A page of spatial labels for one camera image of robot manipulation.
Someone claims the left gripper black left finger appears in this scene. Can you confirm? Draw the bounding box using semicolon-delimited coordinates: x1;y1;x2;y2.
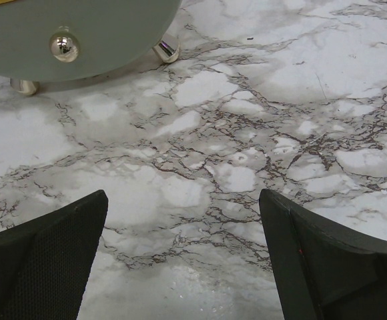
0;190;108;319

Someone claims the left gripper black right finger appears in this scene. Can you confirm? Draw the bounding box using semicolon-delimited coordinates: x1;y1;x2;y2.
259;189;387;319

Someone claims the round three-drawer storage box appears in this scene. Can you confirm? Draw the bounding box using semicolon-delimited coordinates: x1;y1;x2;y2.
0;0;180;95

